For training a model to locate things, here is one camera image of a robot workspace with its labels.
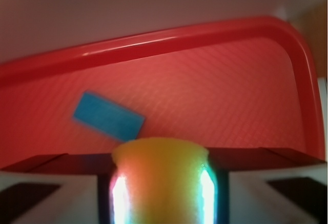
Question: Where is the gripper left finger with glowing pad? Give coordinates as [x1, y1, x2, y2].
[1, 154, 115, 223]

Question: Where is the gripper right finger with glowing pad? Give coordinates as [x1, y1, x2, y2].
[209, 148, 327, 223]

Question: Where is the yellow green sponge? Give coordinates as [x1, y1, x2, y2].
[112, 137, 217, 223]

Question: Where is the blue rectangular block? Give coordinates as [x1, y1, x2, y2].
[73, 92, 145, 142]

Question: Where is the red plastic tray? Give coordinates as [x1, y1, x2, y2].
[1, 17, 325, 167]

